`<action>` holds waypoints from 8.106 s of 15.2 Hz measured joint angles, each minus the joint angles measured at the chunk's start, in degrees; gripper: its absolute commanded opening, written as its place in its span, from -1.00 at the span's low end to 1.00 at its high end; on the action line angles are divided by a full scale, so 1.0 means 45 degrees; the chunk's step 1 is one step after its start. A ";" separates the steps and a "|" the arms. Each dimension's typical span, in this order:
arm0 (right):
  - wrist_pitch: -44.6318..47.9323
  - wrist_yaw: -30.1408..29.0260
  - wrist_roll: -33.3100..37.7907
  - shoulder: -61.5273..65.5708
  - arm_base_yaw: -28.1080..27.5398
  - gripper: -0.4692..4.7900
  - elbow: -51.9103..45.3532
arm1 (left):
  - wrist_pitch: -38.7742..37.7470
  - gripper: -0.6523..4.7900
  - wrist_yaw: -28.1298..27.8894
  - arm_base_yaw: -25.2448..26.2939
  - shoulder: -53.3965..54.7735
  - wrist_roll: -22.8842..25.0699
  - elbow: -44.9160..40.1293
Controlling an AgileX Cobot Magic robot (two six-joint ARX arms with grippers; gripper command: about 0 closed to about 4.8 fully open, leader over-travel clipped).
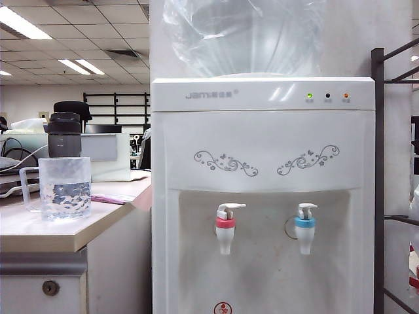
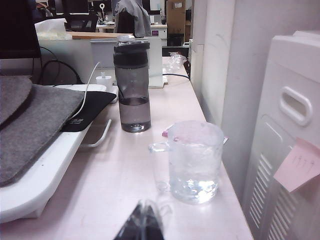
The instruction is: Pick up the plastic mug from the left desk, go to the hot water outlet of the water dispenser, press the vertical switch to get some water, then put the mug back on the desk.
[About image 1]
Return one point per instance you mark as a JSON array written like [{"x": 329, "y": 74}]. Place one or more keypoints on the white crumpled plastic bag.
[{"x": 29, "y": 125}]

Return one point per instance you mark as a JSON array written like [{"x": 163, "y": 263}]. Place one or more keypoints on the twin tube ceiling light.
[{"x": 82, "y": 66}]

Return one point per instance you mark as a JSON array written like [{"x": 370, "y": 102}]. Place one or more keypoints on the dark grey water bottle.
[{"x": 63, "y": 140}]

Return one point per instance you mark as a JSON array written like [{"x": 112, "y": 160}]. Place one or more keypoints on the long fluorescent ceiling light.
[{"x": 23, "y": 24}]

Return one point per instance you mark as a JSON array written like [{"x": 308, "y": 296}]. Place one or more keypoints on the red-collared white water tap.
[{"x": 225, "y": 235}]

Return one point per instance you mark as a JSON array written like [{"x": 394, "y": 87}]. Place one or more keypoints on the dark office chair back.
[{"x": 146, "y": 150}]

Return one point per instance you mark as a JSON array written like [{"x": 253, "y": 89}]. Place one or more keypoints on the red and white package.
[{"x": 415, "y": 268}]

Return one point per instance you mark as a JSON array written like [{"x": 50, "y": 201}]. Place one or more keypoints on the black chair headrest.
[{"x": 72, "y": 106}]

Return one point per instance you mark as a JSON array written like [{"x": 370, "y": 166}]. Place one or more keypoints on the plastic-wrapped clear water jug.
[{"x": 242, "y": 39}]

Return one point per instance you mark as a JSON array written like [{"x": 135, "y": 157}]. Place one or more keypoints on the black thin monitor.
[{"x": 103, "y": 129}]

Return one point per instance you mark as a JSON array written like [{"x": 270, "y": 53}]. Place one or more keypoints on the white drawer cabinet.
[{"x": 19, "y": 294}]

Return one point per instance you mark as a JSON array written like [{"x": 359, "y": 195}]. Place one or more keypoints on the white desk partition box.
[{"x": 111, "y": 170}]

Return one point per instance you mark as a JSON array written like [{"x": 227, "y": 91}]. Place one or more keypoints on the small ceiling light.
[{"x": 5, "y": 73}]

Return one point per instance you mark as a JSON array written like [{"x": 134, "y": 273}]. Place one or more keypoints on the round metal drawer lock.
[{"x": 50, "y": 288}]

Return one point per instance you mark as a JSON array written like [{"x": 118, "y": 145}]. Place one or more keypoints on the clear plastic mug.
[{"x": 65, "y": 176}]

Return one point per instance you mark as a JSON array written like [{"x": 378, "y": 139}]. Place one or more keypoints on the black wall shelving frame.
[{"x": 115, "y": 104}]

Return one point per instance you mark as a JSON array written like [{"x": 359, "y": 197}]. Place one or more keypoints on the grey felt laptop sleeve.
[{"x": 8, "y": 162}]

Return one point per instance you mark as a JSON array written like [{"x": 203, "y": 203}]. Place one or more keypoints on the dark metal shelving rack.
[{"x": 379, "y": 131}]

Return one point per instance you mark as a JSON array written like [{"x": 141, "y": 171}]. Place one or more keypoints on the ceiling air vent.
[{"x": 122, "y": 54}]

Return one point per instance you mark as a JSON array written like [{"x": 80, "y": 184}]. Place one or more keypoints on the pink paper pad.
[{"x": 111, "y": 198}]

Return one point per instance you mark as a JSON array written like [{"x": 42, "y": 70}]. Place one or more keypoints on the blue-collared white water tap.
[{"x": 305, "y": 235}]

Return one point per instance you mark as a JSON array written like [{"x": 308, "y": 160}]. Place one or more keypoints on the white floor water dispenser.
[{"x": 262, "y": 137}]

